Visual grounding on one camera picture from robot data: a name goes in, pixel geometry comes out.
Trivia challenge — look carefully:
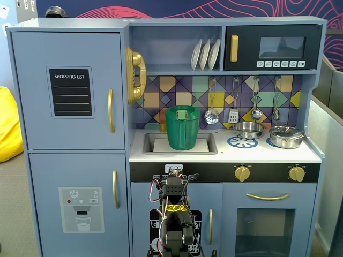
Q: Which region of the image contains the green plastic pitcher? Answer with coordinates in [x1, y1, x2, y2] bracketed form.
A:
[165, 105, 201, 150]

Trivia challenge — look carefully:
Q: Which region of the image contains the blue under-sink cabinet door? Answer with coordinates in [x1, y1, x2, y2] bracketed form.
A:
[130, 182, 223, 257]

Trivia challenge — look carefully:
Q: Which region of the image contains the gold microwave handle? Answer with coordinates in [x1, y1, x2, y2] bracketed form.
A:
[230, 35, 239, 63]

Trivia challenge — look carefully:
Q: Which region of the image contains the black round object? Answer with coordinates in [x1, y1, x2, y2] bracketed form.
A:
[44, 7, 68, 19]

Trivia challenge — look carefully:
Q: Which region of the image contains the yellow beanbag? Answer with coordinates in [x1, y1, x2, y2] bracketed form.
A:
[0, 86, 24, 163]

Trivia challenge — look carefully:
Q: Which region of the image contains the blue shopping list cabinet door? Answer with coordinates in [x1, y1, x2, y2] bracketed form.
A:
[11, 31, 126, 150]

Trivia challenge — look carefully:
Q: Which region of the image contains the gold dispenser door handle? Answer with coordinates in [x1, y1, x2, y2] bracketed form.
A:
[112, 170, 120, 209]

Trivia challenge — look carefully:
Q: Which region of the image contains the blue wooden toy kitchen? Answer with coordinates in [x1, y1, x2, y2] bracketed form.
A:
[5, 16, 328, 257]

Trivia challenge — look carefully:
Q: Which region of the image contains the steel slotted spatula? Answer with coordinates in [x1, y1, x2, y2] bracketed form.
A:
[228, 77, 240, 123]

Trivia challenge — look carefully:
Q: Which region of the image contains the curved gold oven handle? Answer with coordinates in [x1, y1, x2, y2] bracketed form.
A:
[245, 192, 292, 201]

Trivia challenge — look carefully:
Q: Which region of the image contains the black toy microwave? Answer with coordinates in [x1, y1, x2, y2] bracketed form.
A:
[223, 25, 323, 71]

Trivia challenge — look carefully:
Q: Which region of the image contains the blue ice dispenser cabinet door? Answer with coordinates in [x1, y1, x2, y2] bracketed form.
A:
[28, 153, 127, 257]

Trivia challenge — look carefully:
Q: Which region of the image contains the gold toy telephone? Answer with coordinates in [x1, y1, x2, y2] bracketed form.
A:
[125, 47, 147, 105]

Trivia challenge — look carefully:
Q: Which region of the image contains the steel pot with lid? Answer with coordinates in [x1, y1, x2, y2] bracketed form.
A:
[269, 123, 305, 149]

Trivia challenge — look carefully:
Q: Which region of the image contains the steel slotted skimmer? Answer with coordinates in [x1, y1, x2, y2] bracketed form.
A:
[204, 78, 219, 125]

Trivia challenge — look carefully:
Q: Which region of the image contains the gold under-sink door handle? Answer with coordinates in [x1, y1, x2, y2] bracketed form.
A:
[208, 208, 214, 246]

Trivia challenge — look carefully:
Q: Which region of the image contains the white toy plate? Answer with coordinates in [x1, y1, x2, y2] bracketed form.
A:
[199, 39, 212, 71]
[190, 39, 203, 71]
[207, 38, 221, 71]

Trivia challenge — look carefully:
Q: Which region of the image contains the steel hanging spoon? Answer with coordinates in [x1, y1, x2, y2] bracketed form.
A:
[272, 77, 282, 121]

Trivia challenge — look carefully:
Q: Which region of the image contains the gold stove knob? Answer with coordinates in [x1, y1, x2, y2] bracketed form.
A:
[234, 165, 251, 182]
[288, 165, 306, 182]

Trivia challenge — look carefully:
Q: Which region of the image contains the long gold door handle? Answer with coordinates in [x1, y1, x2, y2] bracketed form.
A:
[108, 88, 116, 134]

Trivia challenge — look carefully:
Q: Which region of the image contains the blue oven door with window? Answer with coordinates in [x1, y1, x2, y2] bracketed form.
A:
[221, 182, 318, 257]

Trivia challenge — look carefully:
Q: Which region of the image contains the steel ladle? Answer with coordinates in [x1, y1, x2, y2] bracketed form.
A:
[250, 77, 262, 121]

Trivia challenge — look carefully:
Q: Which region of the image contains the steel pan without lid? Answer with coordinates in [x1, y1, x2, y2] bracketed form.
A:
[216, 121, 266, 140]

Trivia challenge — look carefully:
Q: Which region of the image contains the light grey desk partition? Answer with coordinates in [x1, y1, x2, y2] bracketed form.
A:
[308, 96, 335, 255]

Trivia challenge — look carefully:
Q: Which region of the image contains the grey toy sink basin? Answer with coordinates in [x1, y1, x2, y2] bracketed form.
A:
[142, 132, 218, 155]

